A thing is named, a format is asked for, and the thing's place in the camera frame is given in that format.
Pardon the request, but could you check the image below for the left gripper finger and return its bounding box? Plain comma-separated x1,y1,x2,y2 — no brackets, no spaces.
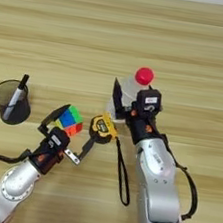
37,100,72,137
77,133,98,164

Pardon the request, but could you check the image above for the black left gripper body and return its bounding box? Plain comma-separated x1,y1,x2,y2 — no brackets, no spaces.
28,131,85,181

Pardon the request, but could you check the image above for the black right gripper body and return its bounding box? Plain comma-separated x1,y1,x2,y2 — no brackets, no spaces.
120,100,168,149

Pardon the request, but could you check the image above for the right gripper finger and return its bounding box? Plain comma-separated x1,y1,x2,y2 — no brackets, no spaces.
108,77,132,121

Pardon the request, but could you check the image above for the colourful puzzle cube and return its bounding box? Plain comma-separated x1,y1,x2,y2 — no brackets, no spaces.
52,101,87,139

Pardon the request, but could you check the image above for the clear bottle with red cap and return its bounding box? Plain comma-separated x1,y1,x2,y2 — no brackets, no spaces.
104,61,156,129

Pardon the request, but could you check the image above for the yellow black tape measure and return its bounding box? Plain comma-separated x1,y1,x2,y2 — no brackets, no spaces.
78,109,144,207

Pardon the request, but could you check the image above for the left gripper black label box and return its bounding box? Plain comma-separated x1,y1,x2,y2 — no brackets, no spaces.
44,125,72,153

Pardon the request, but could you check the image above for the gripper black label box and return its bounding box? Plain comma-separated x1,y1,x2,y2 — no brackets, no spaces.
44,125,72,153
133,85,164,123

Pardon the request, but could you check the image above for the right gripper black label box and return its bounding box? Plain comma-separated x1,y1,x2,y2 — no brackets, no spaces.
133,85,164,123

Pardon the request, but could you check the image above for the black mesh pen cup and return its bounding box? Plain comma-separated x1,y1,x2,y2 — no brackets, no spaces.
0,77,36,128

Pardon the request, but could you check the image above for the white marker with black cap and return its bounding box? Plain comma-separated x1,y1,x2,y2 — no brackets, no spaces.
1,71,31,123

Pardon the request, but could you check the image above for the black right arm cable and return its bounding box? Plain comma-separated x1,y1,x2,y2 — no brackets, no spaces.
150,133,208,223

